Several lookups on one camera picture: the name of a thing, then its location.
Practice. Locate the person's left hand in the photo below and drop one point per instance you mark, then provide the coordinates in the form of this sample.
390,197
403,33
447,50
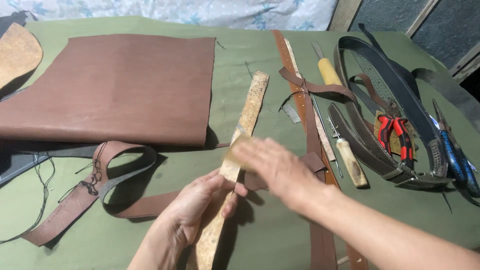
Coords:
191,210

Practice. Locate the person's right hand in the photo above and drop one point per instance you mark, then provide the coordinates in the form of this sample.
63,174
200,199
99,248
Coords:
288,176

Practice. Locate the person's right fingers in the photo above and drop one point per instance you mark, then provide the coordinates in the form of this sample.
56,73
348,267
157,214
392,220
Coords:
258,153

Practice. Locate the small tan rubbing block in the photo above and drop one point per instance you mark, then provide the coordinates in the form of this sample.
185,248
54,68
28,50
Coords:
238,150

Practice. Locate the long tan leather strip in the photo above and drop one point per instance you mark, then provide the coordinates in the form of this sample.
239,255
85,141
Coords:
249,108

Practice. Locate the small grey metal scrap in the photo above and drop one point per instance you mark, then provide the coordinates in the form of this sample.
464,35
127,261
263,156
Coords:
291,113

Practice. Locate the thin metal rod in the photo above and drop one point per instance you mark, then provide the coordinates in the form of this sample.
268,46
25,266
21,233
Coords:
322,120

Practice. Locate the green table cloth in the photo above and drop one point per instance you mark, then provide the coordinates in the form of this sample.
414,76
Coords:
258,232

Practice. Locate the pale narrow leather strip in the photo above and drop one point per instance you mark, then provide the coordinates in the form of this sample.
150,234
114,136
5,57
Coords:
294,63

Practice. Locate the dark belt with buckle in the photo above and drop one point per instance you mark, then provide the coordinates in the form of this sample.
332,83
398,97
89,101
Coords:
360,138

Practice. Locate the red and black pliers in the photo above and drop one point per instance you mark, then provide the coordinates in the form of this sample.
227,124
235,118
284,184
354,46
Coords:
403,140

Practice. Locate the large brown leather sheet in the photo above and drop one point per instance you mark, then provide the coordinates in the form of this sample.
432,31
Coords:
108,86

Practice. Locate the floral patterned cloth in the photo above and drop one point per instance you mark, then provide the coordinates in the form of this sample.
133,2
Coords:
168,11

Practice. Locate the dark grey leather strip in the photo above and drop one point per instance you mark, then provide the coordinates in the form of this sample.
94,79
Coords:
450,88

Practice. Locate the black thread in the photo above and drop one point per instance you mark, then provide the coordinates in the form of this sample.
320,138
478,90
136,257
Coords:
44,195

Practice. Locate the tan rounded leather piece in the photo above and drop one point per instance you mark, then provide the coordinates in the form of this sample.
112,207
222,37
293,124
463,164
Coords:
17,52

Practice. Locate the wooden frame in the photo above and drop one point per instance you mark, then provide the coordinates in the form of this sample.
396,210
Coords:
420,18

